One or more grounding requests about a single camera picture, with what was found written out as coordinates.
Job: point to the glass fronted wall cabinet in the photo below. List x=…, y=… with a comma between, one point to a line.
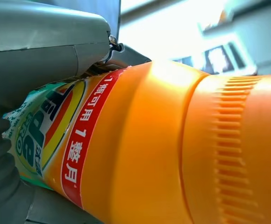
x=219, y=58

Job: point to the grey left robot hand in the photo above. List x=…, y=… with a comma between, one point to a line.
x=32, y=34

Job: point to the orange detergent bottle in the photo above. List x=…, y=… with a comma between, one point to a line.
x=138, y=139

